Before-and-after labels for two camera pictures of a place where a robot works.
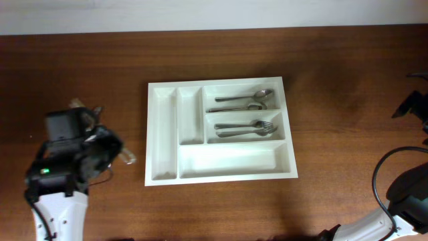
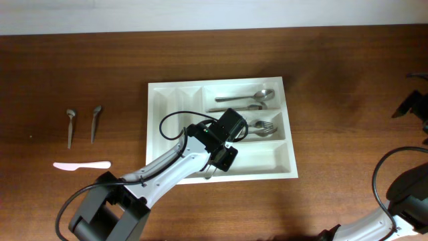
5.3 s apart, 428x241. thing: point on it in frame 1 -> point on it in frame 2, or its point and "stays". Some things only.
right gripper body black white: [420, 108] stays
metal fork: [261, 132] stays
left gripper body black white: [108, 145] -> [226, 158]
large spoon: [261, 94] stays
